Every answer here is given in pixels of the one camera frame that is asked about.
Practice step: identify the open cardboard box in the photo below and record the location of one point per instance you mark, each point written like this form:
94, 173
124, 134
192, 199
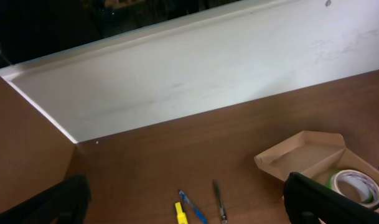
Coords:
316, 155

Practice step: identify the green tape roll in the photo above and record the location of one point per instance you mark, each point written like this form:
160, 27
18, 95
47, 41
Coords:
351, 185

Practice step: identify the blue ballpoint pen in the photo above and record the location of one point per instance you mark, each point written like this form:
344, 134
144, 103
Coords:
196, 210

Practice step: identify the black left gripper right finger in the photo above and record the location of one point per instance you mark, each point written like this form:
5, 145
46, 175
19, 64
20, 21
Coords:
307, 201

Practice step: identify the yellow highlighter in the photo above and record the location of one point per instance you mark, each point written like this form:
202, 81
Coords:
181, 216

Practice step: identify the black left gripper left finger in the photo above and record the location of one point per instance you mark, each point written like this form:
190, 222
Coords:
65, 202

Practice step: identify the white masking tape roll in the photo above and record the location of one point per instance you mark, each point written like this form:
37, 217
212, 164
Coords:
374, 187

